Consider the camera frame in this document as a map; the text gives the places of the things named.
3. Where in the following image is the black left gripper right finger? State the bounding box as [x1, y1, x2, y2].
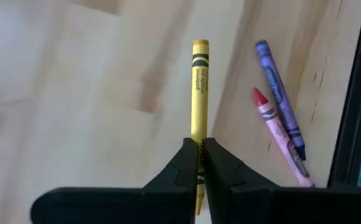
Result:
[204, 138, 361, 224]

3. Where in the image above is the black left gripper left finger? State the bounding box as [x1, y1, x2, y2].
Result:
[30, 138, 199, 224]

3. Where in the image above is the red crayon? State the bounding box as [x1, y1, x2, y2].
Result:
[251, 87, 315, 188]

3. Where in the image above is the yellow crayon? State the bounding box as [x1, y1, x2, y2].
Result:
[190, 39, 210, 216]

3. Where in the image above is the purple crayon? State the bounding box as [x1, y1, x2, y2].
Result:
[255, 39, 307, 161]

